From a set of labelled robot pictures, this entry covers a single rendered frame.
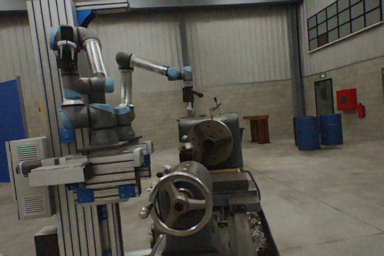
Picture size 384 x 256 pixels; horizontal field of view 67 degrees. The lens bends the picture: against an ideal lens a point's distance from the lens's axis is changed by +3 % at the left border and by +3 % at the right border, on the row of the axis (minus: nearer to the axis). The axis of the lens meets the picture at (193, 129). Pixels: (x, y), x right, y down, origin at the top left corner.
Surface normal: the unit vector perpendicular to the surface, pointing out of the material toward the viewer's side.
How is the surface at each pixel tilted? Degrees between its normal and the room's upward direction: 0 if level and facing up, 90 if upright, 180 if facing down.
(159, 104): 90
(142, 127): 90
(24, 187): 90
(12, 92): 90
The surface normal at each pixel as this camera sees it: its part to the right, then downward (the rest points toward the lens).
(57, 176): 0.02, 0.05
